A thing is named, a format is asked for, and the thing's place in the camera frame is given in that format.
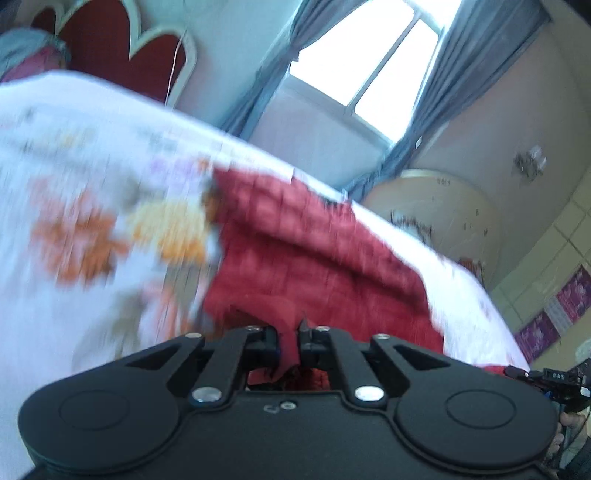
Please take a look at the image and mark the blue left curtain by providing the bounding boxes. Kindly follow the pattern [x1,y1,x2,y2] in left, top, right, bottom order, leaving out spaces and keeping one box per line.
[221,0,365,141]

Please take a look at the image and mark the red quilted jacket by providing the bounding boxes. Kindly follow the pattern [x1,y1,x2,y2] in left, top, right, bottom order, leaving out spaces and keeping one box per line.
[204,169,444,390]

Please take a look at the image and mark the bright window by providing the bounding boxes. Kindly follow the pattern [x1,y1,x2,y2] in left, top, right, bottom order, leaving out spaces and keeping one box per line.
[290,0,461,143]

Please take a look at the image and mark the cream round headboard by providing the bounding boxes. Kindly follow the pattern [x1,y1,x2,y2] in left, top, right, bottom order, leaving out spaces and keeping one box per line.
[362,169,502,286]

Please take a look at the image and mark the red heart-shaped headboard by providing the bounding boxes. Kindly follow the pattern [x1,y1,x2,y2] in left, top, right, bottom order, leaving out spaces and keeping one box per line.
[27,0,197,108]

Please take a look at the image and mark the white floral bed sheet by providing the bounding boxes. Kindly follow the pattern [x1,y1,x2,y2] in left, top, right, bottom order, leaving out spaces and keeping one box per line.
[1,72,527,479]

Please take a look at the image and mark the blue right curtain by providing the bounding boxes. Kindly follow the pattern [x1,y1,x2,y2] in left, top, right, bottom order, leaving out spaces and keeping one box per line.
[345,0,550,202]

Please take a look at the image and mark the blue curtain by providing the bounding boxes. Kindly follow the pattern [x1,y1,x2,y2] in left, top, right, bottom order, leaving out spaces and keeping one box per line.
[221,0,365,141]
[345,0,550,202]

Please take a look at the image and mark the purple wall posters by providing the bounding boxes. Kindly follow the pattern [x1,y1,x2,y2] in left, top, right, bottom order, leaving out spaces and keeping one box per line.
[515,265,590,369]

